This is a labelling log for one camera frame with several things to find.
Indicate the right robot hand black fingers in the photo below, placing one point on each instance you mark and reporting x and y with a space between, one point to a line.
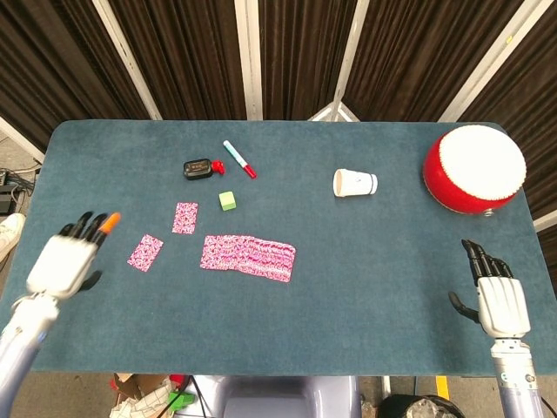
502 305

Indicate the left robot hand orange fingertip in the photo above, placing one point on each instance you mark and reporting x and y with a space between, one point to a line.
63 265

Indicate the pink white patterned card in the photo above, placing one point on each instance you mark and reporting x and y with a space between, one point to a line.
145 253
185 217

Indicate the spread pink card row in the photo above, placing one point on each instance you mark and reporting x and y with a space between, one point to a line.
248 259

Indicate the white shoe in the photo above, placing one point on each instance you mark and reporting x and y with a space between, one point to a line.
11 231

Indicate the black waste bin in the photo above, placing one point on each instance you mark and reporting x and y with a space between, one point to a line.
418 408

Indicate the red drum white head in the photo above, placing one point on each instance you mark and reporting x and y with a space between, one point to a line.
474 170

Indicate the cardboard box with papers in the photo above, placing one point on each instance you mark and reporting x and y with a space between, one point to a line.
135 396

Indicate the teal felt table mat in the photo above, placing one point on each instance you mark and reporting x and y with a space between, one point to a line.
348 283

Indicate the small black case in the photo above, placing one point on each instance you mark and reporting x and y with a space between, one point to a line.
197 169

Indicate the green foam cube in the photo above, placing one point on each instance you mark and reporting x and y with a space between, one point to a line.
227 201

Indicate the green plastic object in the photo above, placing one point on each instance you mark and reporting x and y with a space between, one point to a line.
182 400

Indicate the red tassel clip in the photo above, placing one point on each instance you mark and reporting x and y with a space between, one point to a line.
219 166

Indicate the white paper cup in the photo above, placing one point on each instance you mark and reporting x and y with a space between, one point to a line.
354 183

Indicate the white marker red cap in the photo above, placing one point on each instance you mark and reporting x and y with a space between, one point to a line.
239 159

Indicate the lavender robot torso base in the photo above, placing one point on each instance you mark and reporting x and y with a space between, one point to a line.
278 398

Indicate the white frame post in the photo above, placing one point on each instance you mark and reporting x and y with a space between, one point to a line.
250 56
348 56
546 220
126 56
491 56
17 137

